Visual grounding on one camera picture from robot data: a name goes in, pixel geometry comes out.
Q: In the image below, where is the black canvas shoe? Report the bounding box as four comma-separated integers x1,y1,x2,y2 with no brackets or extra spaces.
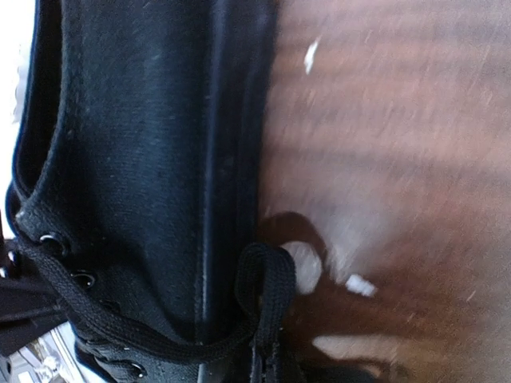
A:
1,1,295,382

